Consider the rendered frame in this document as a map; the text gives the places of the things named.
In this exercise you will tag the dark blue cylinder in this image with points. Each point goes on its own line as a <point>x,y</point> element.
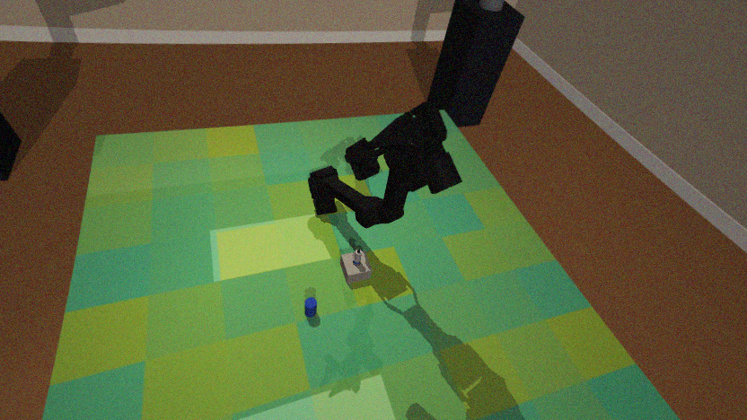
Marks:
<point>310,307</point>

